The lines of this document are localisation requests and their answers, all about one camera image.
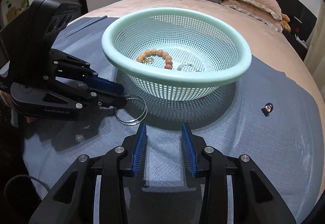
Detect left hand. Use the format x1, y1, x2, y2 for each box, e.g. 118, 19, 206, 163
26, 117, 38, 124

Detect beige curtain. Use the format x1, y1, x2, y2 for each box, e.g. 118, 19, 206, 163
304, 1, 325, 97

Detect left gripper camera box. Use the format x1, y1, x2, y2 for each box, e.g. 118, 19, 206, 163
26, 0, 81, 48

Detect pearl earring cluster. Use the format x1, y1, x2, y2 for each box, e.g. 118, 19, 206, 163
144, 57, 154, 64

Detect peach bead bracelet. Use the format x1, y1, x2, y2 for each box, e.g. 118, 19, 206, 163
135, 49, 174, 70

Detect mint green mesh basket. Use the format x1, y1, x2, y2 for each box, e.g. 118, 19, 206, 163
101, 7, 252, 101

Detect brown teddy bear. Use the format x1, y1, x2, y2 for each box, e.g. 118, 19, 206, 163
280, 13, 291, 32

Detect blue cloth mat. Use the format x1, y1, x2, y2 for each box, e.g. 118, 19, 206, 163
23, 17, 324, 223

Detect silver hoop bangles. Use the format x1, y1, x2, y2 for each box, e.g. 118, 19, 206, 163
114, 94, 148, 126

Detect lower pink ruffled pillow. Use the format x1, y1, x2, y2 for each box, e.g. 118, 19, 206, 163
222, 0, 283, 32

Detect black nightstand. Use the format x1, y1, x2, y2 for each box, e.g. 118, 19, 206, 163
282, 30, 308, 61

